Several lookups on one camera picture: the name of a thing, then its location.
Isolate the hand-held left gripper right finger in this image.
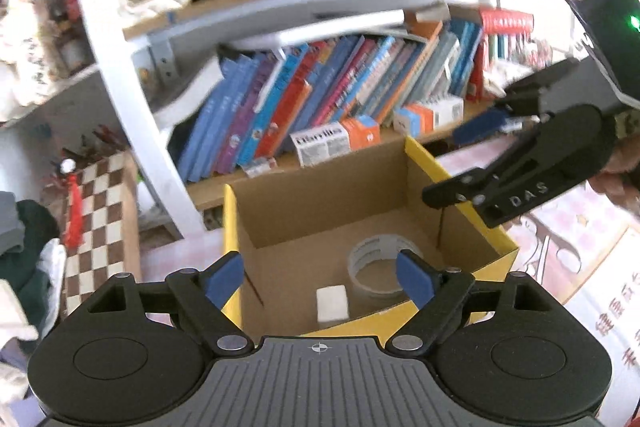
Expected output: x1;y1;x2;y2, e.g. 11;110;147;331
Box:
390;249;551;355

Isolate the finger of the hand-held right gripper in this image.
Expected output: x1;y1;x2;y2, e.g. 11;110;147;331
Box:
421;122;557;210
451;57;598;146

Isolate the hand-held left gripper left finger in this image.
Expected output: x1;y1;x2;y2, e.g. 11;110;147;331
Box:
87;252;252;355

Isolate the yellow cardboard box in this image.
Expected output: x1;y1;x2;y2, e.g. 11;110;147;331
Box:
222;136;520;338

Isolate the pink printed desktop mat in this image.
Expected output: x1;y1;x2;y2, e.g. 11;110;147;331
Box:
140;146;640;427

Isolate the person's right hand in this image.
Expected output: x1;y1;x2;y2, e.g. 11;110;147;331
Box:
592;109;640;208

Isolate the orange and white box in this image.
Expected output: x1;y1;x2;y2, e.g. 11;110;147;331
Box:
393;96;465;136

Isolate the clear tape roll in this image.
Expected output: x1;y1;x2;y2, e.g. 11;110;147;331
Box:
347;234;426;300

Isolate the white cube block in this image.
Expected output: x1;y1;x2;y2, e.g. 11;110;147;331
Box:
316;285;350;324

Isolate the small orange box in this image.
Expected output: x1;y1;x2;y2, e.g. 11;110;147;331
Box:
342;116;381;151

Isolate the red boxed book set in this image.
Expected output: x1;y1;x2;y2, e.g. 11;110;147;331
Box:
467;8;553;102

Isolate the small clear packet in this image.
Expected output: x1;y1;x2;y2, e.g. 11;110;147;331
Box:
242;157;278;178

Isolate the tan small box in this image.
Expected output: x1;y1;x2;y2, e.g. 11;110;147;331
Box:
404;3;451;38

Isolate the wooden chessboard box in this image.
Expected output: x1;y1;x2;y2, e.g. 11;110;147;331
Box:
62;152;143;320

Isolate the white black-print small box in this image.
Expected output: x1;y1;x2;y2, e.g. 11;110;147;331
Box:
290;122;351;166

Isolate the white wooden bookshelf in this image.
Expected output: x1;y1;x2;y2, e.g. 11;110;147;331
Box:
65;0;566;239

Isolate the red tassel ornament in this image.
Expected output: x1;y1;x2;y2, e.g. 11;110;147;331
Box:
60;159;86;250

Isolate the row of colourful books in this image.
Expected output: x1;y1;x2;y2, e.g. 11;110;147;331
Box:
175;19;486;184

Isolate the thick white-paged book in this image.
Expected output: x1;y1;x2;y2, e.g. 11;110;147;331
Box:
150;56;224;128

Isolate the white under-shelf lamp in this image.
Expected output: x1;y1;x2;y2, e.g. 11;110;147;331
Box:
220;7;408;52

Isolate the pile of clothes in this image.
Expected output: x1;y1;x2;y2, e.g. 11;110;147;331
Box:
0;191;68;408

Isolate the lavender cloth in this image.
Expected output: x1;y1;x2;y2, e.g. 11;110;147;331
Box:
0;389;43;427

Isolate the cream plush toy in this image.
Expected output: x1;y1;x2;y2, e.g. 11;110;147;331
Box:
0;0;57;124

